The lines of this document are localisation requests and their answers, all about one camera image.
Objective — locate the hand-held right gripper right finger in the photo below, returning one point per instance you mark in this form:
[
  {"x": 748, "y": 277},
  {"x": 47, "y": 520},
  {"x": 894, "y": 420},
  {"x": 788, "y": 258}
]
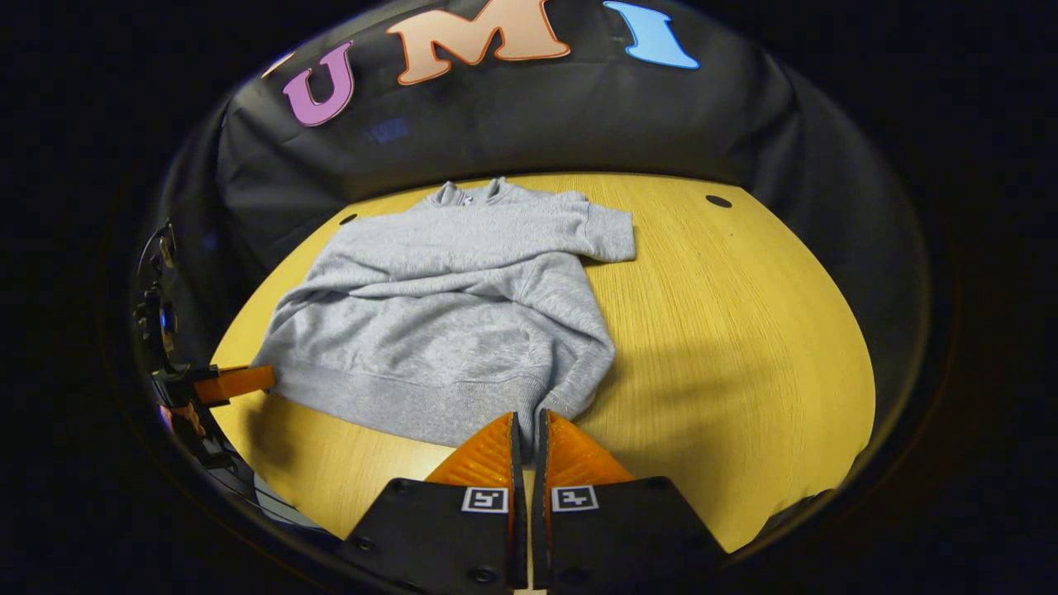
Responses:
[{"x": 539, "y": 463}]

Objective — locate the grey sweatshirt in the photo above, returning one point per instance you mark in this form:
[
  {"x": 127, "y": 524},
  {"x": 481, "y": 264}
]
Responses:
[{"x": 446, "y": 314}]

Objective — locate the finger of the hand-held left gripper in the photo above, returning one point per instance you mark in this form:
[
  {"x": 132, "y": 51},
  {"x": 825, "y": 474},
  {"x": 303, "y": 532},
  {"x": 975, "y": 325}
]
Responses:
[{"x": 240, "y": 383}]

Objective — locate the black backdrop cloth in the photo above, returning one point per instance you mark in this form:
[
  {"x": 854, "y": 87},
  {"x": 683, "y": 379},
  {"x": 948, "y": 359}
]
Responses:
[{"x": 537, "y": 116}]

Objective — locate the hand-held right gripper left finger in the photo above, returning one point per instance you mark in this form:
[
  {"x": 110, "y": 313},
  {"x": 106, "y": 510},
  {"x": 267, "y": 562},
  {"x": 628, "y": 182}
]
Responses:
[{"x": 517, "y": 463}]

